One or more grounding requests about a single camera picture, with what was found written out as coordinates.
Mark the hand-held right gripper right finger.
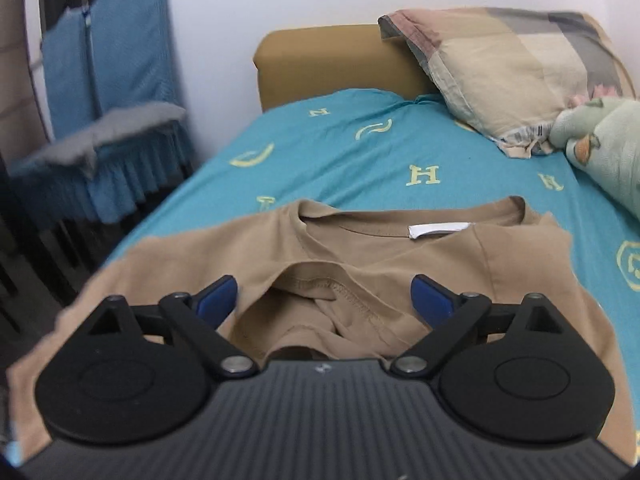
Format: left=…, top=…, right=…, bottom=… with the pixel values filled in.
left=390, top=274, right=568, bottom=378

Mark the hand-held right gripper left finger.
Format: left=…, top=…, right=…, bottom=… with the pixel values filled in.
left=87, top=275, right=258, bottom=378

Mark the tan printed t-shirt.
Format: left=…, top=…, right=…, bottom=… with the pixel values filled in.
left=5, top=196, right=637, bottom=466

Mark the bed with teal sheet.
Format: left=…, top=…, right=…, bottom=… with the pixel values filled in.
left=102, top=87, right=640, bottom=471

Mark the grey cloth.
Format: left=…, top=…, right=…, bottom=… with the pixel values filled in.
left=12, top=101, right=187, bottom=178

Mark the green printed fleece blanket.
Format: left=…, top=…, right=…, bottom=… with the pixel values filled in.
left=549, top=96, right=640, bottom=221

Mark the plaid beige pillow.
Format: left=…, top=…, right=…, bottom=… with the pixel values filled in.
left=377, top=6, right=637, bottom=160

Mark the mustard yellow headboard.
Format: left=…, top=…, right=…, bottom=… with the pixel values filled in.
left=252, top=24, right=441, bottom=113

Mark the blue covered chair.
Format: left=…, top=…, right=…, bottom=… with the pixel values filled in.
left=40, top=10, right=98, bottom=136
left=10, top=0, right=197, bottom=261

